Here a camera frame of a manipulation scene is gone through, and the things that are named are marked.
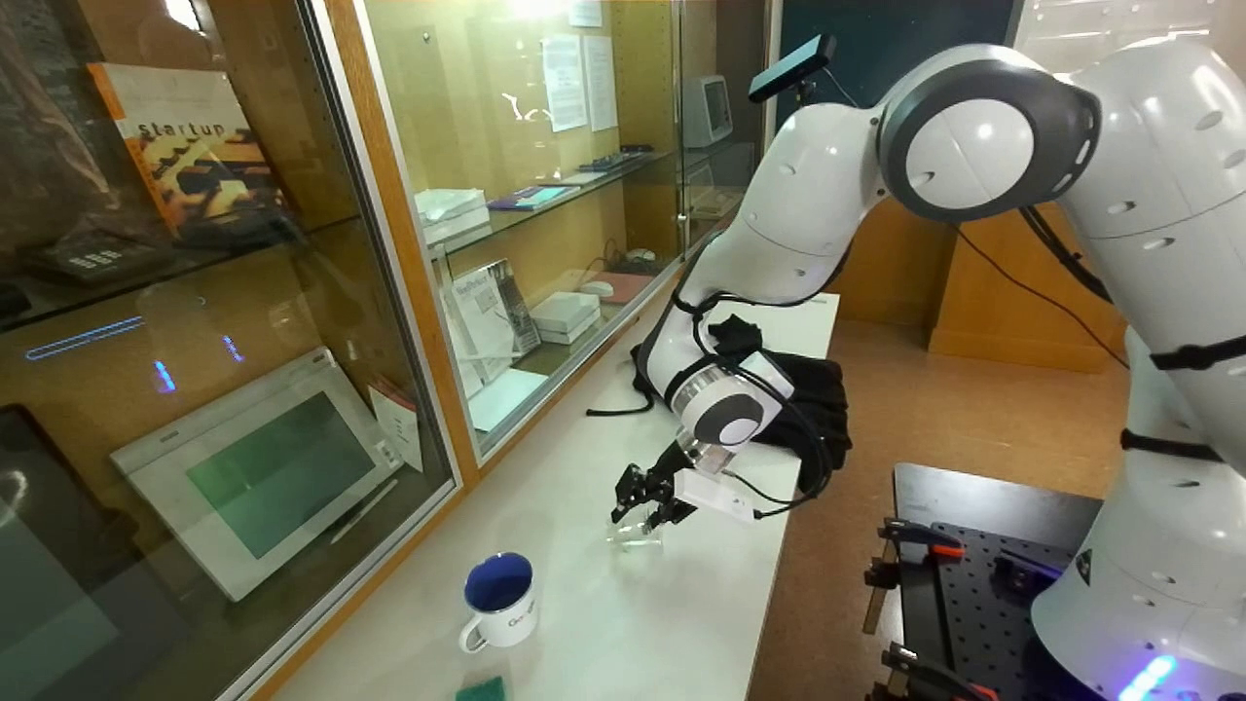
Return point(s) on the small white card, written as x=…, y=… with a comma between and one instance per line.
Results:
x=393, y=422

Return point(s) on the black stereo camera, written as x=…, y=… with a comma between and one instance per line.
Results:
x=793, y=66

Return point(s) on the orange black bar clamp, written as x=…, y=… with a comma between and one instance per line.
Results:
x=910, y=538
x=927, y=675

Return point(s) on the white mug blue inside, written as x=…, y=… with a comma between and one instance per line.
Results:
x=504, y=617

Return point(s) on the white standing booklet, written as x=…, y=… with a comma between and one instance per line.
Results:
x=488, y=316

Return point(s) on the black perforated breadboard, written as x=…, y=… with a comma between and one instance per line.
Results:
x=980, y=608

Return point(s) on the wooden display cabinet frame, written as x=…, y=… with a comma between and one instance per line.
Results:
x=391, y=257

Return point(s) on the teal flat book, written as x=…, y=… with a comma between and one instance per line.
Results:
x=530, y=196

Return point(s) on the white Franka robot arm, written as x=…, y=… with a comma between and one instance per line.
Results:
x=1171, y=196

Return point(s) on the black cloth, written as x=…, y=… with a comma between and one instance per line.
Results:
x=819, y=413

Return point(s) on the white device green screen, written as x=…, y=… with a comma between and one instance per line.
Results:
x=260, y=473

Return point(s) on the white box on shelf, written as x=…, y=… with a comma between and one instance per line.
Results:
x=452, y=216

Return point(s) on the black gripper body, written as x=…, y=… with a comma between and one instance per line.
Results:
x=678, y=475

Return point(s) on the green sponge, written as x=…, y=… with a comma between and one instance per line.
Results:
x=482, y=691

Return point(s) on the orange patterned book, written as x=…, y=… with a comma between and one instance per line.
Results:
x=180, y=140

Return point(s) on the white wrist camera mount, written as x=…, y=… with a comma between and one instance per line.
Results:
x=718, y=492

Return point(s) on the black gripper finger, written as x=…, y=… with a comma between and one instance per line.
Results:
x=630, y=492
x=666, y=516

